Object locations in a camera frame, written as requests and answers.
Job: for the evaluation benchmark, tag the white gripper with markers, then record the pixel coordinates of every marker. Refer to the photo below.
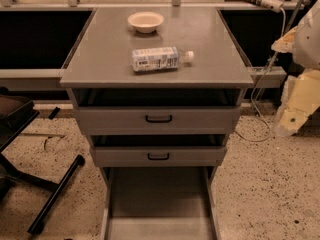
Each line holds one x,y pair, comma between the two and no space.
308,45

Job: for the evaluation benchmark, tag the grey open bottom drawer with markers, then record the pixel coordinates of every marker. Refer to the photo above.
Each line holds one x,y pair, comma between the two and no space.
159,203

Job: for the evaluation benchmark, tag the blue label plastic bottle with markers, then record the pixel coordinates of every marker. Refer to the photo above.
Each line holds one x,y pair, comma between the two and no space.
161,58

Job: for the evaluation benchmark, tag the white ceramic bowl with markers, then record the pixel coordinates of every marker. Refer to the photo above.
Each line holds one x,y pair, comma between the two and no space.
145,22

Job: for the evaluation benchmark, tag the grey top drawer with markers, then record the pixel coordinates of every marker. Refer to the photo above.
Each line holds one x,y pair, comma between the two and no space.
163,120

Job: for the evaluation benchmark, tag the grey drawer cabinet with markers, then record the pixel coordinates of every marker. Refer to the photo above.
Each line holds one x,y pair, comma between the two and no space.
172,96

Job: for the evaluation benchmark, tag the grey middle drawer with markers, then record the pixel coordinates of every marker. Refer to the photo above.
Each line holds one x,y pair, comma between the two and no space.
157,150

